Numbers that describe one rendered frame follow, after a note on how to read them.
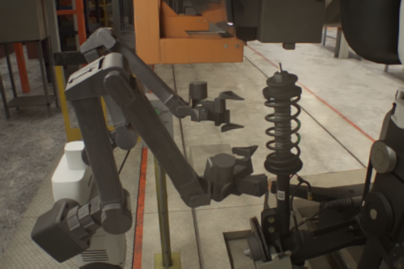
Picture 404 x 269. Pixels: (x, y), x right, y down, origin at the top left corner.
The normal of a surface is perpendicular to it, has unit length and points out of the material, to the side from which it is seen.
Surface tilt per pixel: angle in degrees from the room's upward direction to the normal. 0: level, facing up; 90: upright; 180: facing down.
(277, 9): 90
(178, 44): 90
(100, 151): 98
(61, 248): 90
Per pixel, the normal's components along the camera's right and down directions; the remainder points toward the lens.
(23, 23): 0.12, 0.39
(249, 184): -0.69, 0.33
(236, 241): 0.00, -0.92
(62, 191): 0.12, -0.07
